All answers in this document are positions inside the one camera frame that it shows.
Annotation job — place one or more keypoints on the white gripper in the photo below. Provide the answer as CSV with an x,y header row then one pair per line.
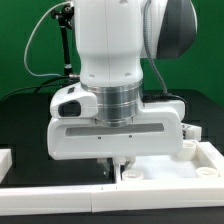
x,y
155,130

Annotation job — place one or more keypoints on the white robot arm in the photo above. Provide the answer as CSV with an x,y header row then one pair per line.
x,y
103,116

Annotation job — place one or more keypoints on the white U-shaped fence wall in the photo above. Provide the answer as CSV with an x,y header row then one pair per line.
x,y
145,194

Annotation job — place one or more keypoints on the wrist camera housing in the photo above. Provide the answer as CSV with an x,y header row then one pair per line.
x,y
73,102

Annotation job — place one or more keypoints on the black camera stand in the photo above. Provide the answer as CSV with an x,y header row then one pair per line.
x,y
64,17

